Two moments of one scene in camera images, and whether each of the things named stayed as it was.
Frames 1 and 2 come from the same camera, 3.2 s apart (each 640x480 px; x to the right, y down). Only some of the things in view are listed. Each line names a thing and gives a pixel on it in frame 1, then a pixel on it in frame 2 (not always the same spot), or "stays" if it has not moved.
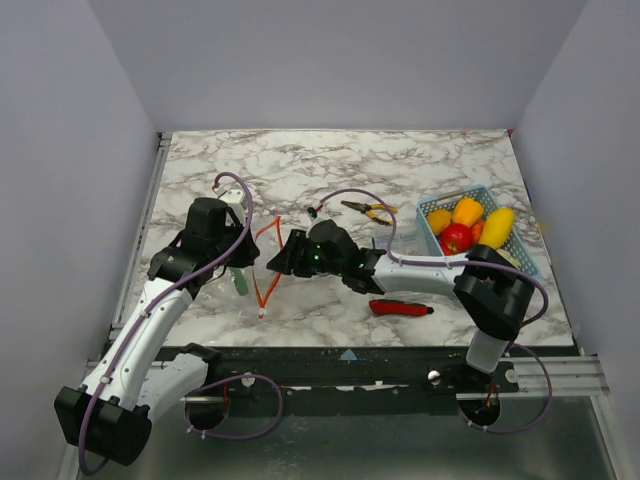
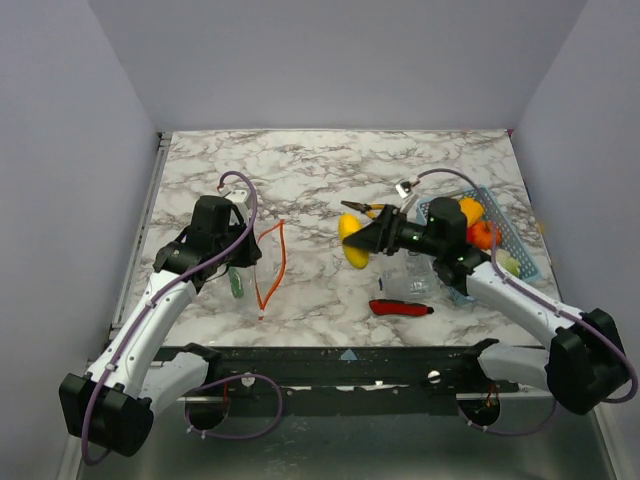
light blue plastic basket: [429, 242] stays
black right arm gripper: [292, 252] to [390, 230]
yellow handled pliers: [368, 208] stays
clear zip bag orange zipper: [267, 240] stays
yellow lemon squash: [498, 227] to [356, 256]
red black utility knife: [396, 307] stays
